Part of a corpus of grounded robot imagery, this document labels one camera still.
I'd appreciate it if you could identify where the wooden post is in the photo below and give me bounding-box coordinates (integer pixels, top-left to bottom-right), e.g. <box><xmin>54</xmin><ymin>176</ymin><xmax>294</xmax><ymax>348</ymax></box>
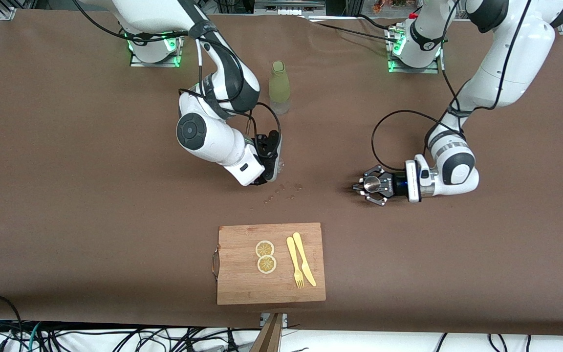
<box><xmin>251</xmin><ymin>313</ymin><xmax>283</xmax><ymax>352</ymax></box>

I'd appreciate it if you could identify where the yellow plastic knife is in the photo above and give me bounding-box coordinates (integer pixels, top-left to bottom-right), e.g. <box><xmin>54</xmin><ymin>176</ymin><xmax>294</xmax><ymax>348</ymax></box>
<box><xmin>293</xmin><ymin>232</ymin><xmax>317</xmax><ymax>287</ymax></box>

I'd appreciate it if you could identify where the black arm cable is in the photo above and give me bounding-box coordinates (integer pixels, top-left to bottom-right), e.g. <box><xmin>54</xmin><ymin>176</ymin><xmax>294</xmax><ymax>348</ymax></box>
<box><xmin>371</xmin><ymin>0</ymin><xmax>534</xmax><ymax>173</ymax></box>
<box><xmin>71</xmin><ymin>0</ymin><xmax>283</xmax><ymax>147</ymax></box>

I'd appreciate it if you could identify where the teal cable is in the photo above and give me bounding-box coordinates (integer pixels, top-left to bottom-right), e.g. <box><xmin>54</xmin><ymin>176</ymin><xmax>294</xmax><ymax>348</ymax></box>
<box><xmin>27</xmin><ymin>322</ymin><xmax>43</xmax><ymax>352</ymax></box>

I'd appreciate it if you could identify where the black cable on table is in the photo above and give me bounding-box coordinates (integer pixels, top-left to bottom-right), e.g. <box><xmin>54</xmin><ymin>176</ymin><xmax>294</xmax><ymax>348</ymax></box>
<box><xmin>306</xmin><ymin>14</ymin><xmax>395</xmax><ymax>43</ymax></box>

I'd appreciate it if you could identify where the brown table cover sheet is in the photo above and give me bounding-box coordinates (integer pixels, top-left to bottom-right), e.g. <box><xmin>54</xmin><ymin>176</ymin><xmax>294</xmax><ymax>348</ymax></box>
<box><xmin>0</xmin><ymin>9</ymin><xmax>563</xmax><ymax>336</ymax></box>

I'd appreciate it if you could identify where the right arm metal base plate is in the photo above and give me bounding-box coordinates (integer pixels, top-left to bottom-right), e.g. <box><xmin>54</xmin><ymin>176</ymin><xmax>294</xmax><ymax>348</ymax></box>
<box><xmin>130</xmin><ymin>35</ymin><xmax>182</xmax><ymax>67</ymax></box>

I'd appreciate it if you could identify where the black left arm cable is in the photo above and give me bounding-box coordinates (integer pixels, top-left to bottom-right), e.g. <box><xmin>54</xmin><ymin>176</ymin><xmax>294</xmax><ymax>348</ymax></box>
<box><xmin>371</xmin><ymin>0</ymin><xmax>534</xmax><ymax>173</ymax></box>

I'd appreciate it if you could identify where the green sleeved glass bottle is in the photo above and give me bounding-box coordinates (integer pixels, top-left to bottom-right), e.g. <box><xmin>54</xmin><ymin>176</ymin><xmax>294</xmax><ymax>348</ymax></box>
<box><xmin>268</xmin><ymin>61</ymin><xmax>291</xmax><ymax>115</ymax></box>

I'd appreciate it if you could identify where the orange item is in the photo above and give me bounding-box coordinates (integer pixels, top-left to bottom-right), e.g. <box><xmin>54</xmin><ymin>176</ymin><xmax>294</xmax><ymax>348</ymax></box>
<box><xmin>373</xmin><ymin>0</ymin><xmax>411</xmax><ymax>13</ymax></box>

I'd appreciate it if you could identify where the small metal bracket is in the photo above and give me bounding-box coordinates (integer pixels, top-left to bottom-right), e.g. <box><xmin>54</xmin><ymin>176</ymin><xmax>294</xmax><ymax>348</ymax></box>
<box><xmin>260</xmin><ymin>313</ymin><xmax>288</xmax><ymax>328</ymax></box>

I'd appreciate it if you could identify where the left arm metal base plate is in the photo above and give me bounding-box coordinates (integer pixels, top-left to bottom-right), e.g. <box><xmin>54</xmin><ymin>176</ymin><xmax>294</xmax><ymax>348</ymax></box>
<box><xmin>388</xmin><ymin>27</ymin><xmax>439</xmax><ymax>74</ymax></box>

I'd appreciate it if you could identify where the yellow plastic fork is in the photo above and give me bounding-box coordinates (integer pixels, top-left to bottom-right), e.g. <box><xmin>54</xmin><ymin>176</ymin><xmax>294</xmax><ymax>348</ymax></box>
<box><xmin>286</xmin><ymin>237</ymin><xmax>305</xmax><ymax>289</ymax></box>

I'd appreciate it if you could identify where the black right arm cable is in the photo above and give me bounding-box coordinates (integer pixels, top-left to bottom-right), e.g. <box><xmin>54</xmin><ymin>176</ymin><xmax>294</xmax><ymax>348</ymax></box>
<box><xmin>71</xmin><ymin>0</ymin><xmax>283</xmax><ymax>147</ymax></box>

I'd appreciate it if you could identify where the grey device with white sockets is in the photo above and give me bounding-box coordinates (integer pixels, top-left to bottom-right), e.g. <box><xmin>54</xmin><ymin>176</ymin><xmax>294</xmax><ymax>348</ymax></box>
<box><xmin>255</xmin><ymin>0</ymin><xmax>326</xmax><ymax>16</ymax></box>

